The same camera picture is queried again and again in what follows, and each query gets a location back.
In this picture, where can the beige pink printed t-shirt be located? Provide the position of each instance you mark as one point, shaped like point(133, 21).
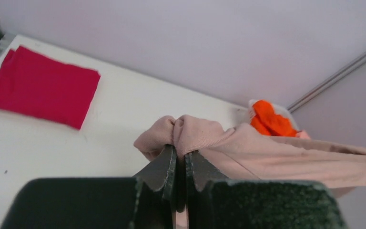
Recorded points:
point(242, 152)

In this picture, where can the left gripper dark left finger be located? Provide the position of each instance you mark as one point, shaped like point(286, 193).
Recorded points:
point(143, 201)

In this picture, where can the light pink t-shirt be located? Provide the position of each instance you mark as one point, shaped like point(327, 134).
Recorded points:
point(303, 135)

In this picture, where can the folded red t-shirt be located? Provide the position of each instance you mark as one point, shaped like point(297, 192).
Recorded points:
point(34, 85)

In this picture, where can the right corner aluminium post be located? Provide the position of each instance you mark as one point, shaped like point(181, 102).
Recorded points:
point(329, 82)

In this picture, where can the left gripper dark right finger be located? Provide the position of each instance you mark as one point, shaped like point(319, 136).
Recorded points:
point(214, 201)

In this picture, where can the orange t-shirt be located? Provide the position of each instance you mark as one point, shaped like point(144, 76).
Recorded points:
point(267, 122)

